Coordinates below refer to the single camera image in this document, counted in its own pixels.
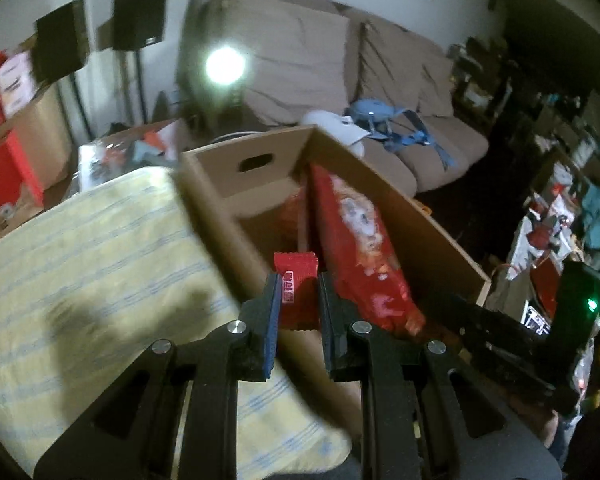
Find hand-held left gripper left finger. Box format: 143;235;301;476
32;272;283;480

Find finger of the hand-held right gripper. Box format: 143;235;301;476
460;335;578;411
445;294;556;361

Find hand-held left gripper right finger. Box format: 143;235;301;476
319;272;561;480

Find small red packet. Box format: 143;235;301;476
273;251;321;332

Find red cat-print gift bag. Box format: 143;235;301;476
310;162;426;333

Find brown cardboard box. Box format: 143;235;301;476
180;127;493;426

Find cluttered wooden shelf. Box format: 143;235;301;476
450;35;600;311

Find yellow checked tablecloth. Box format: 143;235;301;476
0;167;353;480

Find brown sofa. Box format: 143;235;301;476
180;0;491;196

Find white dome-shaped device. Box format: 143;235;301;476
300;110;368;156

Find blue baby carrier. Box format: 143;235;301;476
345;100;456;168

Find low cardboard box of clutter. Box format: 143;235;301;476
77;120;191;193

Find black lantern lamp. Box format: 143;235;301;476
200;45;248;116

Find medium brown cushion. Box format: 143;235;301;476
357;22;448;116

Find large brown cushion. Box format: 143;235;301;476
245;7;351;126

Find black speaker stand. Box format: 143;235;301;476
67;72;93;143
130;49;148;126

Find tall brown carton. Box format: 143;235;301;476
0;90;73;196

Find red chocolate box oval label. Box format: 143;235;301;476
0;130;46;233

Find black speaker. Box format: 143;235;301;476
34;0;91;83
111;0;168;52

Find small white printed box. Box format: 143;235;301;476
0;52;36;113

